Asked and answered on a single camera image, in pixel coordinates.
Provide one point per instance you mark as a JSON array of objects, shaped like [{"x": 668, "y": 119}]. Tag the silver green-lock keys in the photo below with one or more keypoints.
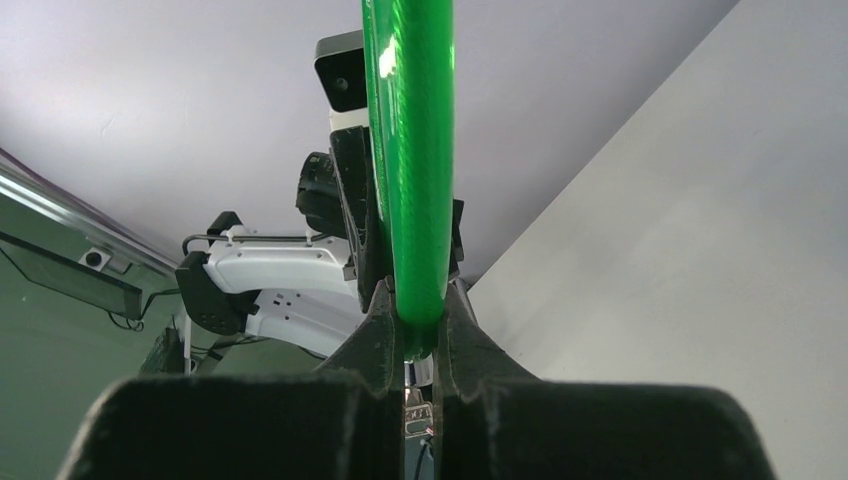
[{"x": 418, "y": 414}]

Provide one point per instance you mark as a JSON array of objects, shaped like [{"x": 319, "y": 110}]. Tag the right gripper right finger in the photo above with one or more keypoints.
[{"x": 496, "y": 420}]

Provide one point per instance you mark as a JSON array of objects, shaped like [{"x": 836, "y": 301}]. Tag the green cable lock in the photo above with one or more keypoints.
[{"x": 410, "y": 67}]

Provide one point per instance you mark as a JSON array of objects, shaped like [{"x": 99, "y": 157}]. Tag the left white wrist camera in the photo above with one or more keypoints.
[{"x": 339, "y": 63}]

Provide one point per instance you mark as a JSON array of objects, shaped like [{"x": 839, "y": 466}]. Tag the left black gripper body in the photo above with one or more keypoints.
[{"x": 351, "y": 154}]

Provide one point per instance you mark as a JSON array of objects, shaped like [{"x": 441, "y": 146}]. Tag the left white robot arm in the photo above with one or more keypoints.
[{"x": 319, "y": 293}]

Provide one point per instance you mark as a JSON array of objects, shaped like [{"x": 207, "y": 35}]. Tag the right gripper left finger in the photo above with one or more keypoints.
[{"x": 343, "y": 420}]

